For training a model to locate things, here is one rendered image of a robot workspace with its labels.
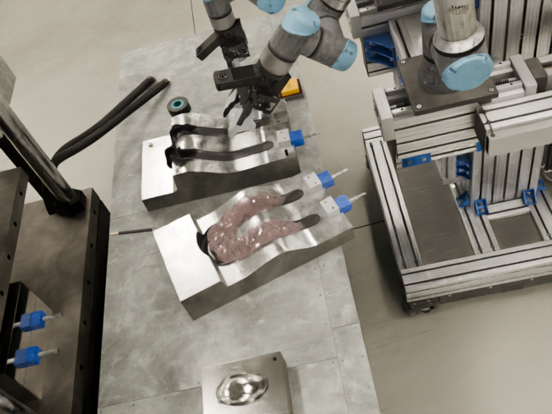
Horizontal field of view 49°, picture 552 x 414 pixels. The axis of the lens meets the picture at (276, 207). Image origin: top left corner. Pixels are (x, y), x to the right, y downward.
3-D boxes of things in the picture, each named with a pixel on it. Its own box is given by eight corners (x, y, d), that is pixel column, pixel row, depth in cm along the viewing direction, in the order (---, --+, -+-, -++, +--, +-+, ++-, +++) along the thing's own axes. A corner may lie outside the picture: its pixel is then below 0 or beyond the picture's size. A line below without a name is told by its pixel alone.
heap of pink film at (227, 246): (280, 190, 180) (274, 174, 174) (306, 232, 168) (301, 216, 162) (201, 231, 177) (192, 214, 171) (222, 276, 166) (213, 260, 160)
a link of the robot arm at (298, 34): (328, 31, 132) (294, 16, 128) (301, 69, 139) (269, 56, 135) (321, 11, 137) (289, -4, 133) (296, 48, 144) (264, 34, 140)
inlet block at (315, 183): (344, 169, 183) (342, 158, 179) (352, 180, 180) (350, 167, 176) (305, 189, 182) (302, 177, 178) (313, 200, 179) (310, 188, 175)
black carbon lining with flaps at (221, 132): (270, 120, 198) (263, 98, 190) (276, 155, 187) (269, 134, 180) (167, 145, 201) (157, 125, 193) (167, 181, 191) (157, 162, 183)
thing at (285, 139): (320, 133, 190) (318, 120, 186) (323, 144, 187) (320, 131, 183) (279, 143, 191) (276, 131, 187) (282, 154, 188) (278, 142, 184)
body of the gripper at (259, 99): (269, 117, 151) (294, 82, 143) (238, 110, 146) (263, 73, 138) (261, 96, 155) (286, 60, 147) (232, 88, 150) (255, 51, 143)
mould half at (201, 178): (290, 118, 206) (282, 88, 196) (301, 174, 190) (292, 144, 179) (149, 154, 211) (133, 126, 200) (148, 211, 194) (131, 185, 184)
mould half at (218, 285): (314, 179, 187) (307, 154, 179) (355, 237, 171) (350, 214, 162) (166, 253, 182) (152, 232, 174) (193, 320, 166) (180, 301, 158)
